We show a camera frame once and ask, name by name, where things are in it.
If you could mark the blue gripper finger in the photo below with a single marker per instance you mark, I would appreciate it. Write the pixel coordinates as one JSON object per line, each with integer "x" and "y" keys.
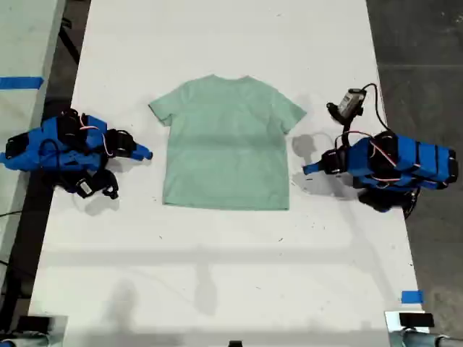
{"x": 142, "y": 155}
{"x": 314, "y": 172}
{"x": 314, "y": 166}
{"x": 141, "y": 148}

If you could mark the pale green T-shirt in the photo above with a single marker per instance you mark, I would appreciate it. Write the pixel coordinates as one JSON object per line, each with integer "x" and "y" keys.
{"x": 224, "y": 144}

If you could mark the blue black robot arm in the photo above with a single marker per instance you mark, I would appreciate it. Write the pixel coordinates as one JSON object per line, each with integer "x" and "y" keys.
{"x": 54, "y": 144}
{"x": 408, "y": 159}

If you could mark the black metal strut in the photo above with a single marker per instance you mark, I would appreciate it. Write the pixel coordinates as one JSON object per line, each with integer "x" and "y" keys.
{"x": 70, "y": 45}

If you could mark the long blue tape strip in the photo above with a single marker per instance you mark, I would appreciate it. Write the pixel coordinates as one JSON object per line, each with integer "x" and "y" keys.
{"x": 21, "y": 83}

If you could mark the pale grey side table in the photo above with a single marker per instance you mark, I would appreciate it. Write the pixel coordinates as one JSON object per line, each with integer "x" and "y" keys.
{"x": 21, "y": 43}

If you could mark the blue tape patch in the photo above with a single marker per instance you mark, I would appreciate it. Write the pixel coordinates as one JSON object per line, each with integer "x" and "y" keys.
{"x": 412, "y": 297}

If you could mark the white metal plate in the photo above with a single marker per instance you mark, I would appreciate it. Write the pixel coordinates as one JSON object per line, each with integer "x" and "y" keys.
{"x": 392, "y": 321}

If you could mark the small black box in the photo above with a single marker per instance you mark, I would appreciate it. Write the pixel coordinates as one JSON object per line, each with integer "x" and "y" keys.
{"x": 34, "y": 324}
{"x": 416, "y": 320}

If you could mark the tiny black block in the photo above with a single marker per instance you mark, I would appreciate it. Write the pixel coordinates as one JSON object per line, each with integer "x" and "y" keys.
{"x": 235, "y": 343}

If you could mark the grey metal tube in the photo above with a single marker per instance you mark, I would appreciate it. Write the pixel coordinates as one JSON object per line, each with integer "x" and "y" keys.
{"x": 25, "y": 342}
{"x": 416, "y": 340}

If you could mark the short black camera stalk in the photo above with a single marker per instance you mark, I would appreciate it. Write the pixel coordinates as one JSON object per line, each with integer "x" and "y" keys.
{"x": 341, "y": 121}
{"x": 108, "y": 182}

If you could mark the black camera box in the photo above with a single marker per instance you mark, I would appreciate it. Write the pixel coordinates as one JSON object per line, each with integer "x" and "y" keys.
{"x": 85, "y": 187}
{"x": 351, "y": 101}

